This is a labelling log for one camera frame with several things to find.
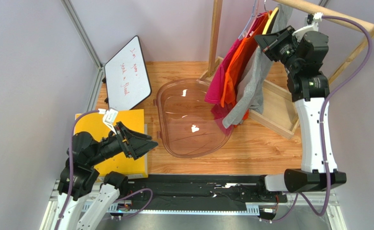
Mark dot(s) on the yellow plastic hanger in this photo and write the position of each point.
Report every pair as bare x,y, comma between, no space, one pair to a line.
270,22

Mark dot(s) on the aluminium frame post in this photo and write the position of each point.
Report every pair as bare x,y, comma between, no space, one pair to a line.
97,82
323,3

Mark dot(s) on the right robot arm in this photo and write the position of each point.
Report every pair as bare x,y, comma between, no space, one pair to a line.
302,58

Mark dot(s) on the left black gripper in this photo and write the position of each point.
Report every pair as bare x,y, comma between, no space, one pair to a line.
133,146

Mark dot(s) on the wooden clothes rack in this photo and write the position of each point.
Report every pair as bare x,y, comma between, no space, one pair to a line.
279,113

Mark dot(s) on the yellow flat box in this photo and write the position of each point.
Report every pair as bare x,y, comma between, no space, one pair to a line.
133,120

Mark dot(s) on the blue wire hanger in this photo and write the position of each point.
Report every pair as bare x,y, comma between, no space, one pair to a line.
252,15

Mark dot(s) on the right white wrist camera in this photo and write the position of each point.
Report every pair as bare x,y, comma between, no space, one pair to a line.
312,24

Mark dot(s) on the pink wire hanger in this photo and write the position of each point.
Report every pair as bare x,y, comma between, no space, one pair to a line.
258,15

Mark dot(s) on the magenta t shirt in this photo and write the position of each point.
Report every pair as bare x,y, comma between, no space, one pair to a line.
215,90

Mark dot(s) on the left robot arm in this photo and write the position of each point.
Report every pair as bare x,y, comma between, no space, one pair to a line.
79,176

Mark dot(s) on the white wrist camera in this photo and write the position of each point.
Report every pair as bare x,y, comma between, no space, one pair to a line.
109,117
312,24

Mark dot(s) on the left aluminium frame post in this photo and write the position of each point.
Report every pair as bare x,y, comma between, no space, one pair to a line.
97,82

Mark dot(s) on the grey t shirt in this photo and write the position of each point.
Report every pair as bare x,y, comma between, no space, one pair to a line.
250,93

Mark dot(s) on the orange t shirt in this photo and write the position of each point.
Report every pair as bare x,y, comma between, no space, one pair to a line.
240,59

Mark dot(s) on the right aluminium frame post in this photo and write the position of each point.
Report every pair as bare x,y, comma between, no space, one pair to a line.
323,3

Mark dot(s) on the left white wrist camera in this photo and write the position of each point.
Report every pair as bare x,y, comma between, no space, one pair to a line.
109,117

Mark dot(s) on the clear pink plastic basket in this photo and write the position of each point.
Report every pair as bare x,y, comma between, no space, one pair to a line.
189,126

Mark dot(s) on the white dry-erase board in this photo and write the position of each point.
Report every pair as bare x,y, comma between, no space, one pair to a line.
127,79

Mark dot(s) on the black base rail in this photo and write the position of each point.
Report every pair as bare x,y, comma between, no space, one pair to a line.
189,192

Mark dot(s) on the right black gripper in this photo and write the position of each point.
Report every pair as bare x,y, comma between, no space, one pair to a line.
277,45

